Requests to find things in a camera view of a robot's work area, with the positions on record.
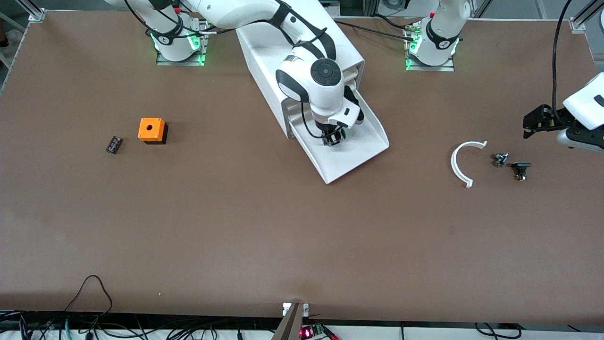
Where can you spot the grey camera mount beam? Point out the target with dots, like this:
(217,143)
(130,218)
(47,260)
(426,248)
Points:
(290,326)

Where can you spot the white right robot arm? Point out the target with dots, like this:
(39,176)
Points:
(236,12)

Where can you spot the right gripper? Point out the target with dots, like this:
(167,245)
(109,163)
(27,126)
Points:
(327,129)

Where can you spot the circuit board with red light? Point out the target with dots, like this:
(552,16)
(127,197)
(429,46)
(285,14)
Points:
(306,333)

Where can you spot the small black terminal block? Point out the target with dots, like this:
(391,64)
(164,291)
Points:
(114,145)

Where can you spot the white semicircular plastic clip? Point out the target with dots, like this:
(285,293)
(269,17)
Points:
(454,163)

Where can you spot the black capped switch part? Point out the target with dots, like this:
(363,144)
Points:
(521,165)

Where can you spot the small chrome metal fitting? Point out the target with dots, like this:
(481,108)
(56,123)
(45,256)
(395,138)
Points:
(500,159)

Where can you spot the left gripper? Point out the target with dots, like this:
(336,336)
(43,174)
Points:
(556,117)

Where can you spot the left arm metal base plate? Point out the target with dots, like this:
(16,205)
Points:
(446,69)

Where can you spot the orange button enclosure box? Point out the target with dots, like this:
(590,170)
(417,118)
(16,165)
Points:
(158,130)

